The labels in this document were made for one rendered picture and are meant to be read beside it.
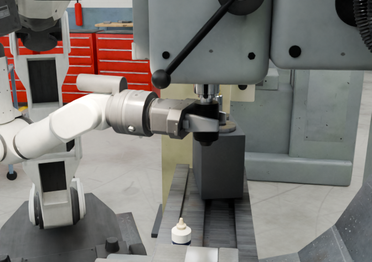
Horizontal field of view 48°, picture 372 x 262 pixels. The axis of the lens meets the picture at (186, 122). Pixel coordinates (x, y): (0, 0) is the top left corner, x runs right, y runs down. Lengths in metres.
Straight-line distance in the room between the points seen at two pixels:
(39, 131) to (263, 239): 2.04
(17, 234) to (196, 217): 0.89
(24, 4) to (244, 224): 0.74
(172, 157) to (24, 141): 1.79
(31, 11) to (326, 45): 0.70
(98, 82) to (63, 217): 0.88
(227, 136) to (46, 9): 0.55
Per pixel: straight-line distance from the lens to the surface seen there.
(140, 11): 0.74
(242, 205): 1.17
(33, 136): 0.94
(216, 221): 1.09
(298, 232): 2.87
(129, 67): 5.42
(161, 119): 0.76
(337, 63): 0.66
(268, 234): 2.82
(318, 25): 0.64
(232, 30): 0.65
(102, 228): 1.75
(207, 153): 1.14
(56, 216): 1.63
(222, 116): 0.79
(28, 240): 1.75
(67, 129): 0.85
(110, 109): 0.80
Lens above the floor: 1.45
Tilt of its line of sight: 17 degrees down
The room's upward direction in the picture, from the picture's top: straight up
